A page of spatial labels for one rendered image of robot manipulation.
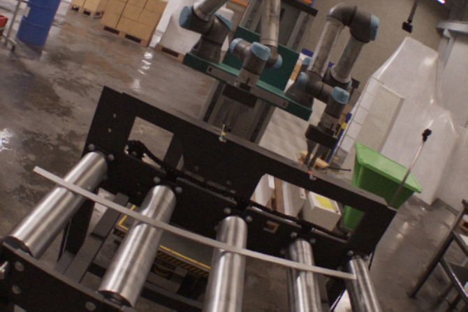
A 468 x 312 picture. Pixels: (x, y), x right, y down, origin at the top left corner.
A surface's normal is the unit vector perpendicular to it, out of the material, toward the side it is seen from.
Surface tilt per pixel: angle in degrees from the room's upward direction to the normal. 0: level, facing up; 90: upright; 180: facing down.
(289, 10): 90
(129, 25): 90
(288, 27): 90
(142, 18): 90
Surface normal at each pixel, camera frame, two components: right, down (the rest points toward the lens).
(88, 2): -0.04, 0.23
